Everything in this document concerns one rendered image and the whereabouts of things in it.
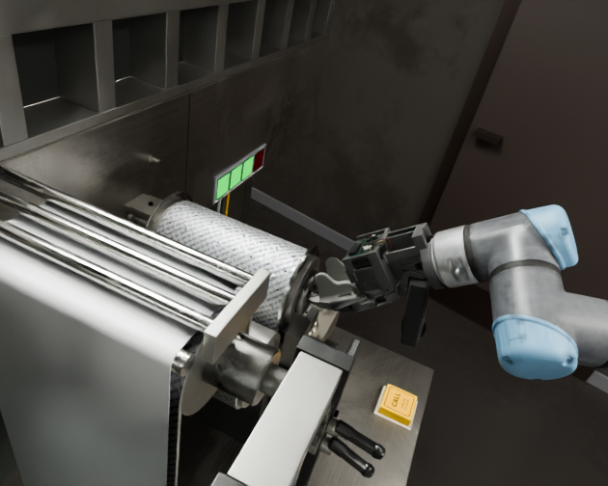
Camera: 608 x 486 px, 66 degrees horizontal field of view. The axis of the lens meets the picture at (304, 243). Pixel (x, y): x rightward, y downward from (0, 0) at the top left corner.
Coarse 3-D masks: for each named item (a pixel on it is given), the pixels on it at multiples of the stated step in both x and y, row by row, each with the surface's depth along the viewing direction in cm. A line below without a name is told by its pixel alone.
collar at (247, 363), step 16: (240, 336) 50; (224, 352) 48; (240, 352) 48; (256, 352) 48; (272, 352) 49; (208, 368) 48; (224, 368) 48; (240, 368) 48; (256, 368) 47; (224, 384) 48; (240, 384) 47; (256, 384) 47; (256, 400) 49
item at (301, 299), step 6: (312, 270) 75; (312, 276) 73; (306, 282) 72; (312, 282) 72; (306, 288) 72; (312, 288) 75; (300, 294) 72; (306, 294) 72; (300, 300) 72; (306, 300) 74; (300, 306) 72; (306, 306) 76; (300, 312) 74
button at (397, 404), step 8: (384, 392) 103; (392, 392) 103; (400, 392) 104; (408, 392) 104; (384, 400) 101; (392, 400) 102; (400, 400) 102; (408, 400) 102; (416, 400) 103; (384, 408) 100; (392, 408) 100; (400, 408) 100; (408, 408) 101; (392, 416) 100; (400, 416) 99; (408, 416) 99; (408, 424) 99
